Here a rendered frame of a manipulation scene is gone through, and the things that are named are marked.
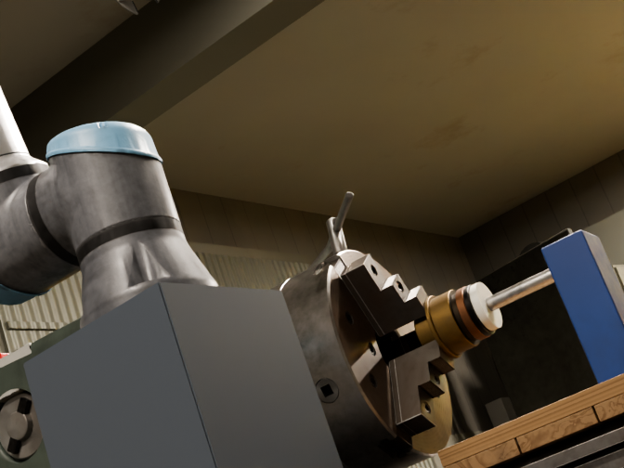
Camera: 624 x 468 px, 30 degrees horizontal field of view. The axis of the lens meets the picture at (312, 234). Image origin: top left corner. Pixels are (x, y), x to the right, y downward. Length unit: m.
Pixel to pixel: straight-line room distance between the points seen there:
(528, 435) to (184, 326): 0.48
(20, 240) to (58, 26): 3.25
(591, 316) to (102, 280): 0.64
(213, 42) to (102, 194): 3.08
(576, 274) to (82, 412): 0.68
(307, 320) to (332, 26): 3.67
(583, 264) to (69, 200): 0.66
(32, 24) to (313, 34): 1.31
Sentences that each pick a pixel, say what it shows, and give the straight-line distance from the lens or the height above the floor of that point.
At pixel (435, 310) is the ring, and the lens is 1.60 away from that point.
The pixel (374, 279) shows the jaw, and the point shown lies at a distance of 1.60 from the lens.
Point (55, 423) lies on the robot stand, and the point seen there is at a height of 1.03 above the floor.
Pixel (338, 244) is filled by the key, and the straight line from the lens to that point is 1.75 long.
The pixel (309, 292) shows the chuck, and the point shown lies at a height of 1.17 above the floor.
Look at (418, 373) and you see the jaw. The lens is 1.59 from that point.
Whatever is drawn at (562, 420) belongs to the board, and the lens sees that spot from 1.38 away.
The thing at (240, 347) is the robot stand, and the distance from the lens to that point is 1.16.
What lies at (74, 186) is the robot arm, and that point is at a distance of 1.25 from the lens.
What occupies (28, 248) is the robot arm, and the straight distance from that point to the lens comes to 1.30.
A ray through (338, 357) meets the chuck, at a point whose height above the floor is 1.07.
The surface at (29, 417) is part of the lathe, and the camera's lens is 1.70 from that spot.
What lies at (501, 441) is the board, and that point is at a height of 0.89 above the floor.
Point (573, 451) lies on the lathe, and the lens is 1.39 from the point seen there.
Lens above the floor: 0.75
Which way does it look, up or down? 18 degrees up
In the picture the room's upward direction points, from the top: 20 degrees counter-clockwise
